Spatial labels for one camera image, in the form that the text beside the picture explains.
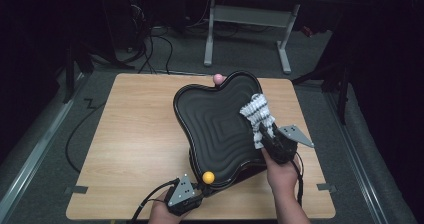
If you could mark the white dotted cloth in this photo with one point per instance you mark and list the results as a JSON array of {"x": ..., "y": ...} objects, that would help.
[{"x": 256, "y": 110}]

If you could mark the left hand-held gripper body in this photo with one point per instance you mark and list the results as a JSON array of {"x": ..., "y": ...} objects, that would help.
[{"x": 181, "y": 192}]

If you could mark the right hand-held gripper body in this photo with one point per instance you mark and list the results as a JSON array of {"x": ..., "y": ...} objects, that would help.
[{"x": 283, "y": 147}]

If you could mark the person's left hand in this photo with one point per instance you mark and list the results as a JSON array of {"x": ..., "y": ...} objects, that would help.
[{"x": 166, "y": 214}]

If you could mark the black metal stand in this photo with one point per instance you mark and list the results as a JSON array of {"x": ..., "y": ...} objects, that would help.
[
  {"x": 69, "y": 77},
  {"x": 342, "y": 94}
]

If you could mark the black computer tower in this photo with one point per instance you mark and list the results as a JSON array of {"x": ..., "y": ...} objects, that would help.
[{"x": 131, "y": 20}]

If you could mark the black wavy tray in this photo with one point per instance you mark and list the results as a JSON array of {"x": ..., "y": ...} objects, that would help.
[{"x": 213, "y": 127}]

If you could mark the person's right hand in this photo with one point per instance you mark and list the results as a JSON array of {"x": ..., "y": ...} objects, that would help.
[{"x": 283, "y": 177}]

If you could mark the desk with grey metal legs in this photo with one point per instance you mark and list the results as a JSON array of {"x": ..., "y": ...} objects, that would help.
[{"x": 250, "y": 17}]

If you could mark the grey metal floor rail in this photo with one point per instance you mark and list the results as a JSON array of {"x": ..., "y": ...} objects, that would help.
[
  {"x": 356, "y": 157},
  {"x": 36, "y": 150}
]

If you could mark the small red object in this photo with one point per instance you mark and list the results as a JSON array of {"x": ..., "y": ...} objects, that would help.
[{"x": 308, "y": 31}]

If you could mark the grey tape piece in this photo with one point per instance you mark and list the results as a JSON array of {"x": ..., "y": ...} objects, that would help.
[
  {"x": 326, "y": 187},
  {"x": 76, "y": 189}
]

